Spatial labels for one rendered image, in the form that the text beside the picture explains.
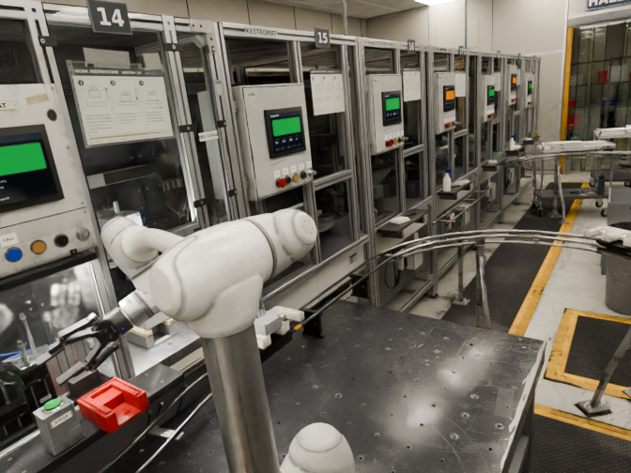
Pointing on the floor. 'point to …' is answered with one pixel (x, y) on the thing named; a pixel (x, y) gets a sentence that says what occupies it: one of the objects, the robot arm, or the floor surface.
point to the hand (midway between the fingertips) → (57, 366)
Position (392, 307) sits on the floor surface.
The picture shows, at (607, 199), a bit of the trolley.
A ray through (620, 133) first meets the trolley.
